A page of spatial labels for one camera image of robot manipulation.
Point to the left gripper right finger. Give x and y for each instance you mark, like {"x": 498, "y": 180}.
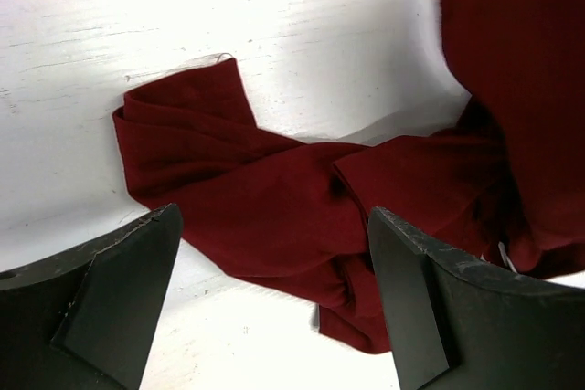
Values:
{"x": 457, "y": 322}

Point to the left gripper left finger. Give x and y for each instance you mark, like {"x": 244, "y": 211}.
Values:
{"x": 85, "y": 318}

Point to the dark red t shirt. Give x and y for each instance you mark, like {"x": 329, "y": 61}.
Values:
{"x": 505, "y": 183}

